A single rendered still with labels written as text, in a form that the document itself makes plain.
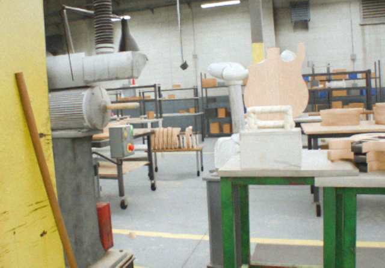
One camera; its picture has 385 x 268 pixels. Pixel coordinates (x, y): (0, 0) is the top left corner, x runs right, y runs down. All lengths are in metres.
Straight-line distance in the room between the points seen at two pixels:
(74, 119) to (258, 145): 1.04
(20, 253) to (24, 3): 0.71
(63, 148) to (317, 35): 11.53
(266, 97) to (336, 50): 11.05
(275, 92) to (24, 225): 1.39
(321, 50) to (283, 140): 11.38
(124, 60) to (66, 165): 0.72
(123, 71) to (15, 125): 0.90
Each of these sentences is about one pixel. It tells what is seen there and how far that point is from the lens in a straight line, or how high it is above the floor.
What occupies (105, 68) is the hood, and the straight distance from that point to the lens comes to 1.88.
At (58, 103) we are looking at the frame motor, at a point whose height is 1.29.
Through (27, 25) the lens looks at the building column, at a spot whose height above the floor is 1.51.
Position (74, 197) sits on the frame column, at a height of 0.74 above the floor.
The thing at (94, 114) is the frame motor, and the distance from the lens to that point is 1.99.
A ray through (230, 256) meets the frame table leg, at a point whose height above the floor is 0.51.
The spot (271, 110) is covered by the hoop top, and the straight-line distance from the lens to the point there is 1.58.
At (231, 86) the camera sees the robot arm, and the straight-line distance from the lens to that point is 2.71.
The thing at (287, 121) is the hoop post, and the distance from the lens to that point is 1.58.
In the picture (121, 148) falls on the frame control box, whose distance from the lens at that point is 2.25.
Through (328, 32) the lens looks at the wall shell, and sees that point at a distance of 13.00.
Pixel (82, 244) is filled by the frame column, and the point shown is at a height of 0.44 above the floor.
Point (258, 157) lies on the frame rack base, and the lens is 1.60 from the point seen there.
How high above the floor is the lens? 1.25
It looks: 4 degrees down
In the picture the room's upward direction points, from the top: 3 degrees counter-clockwise
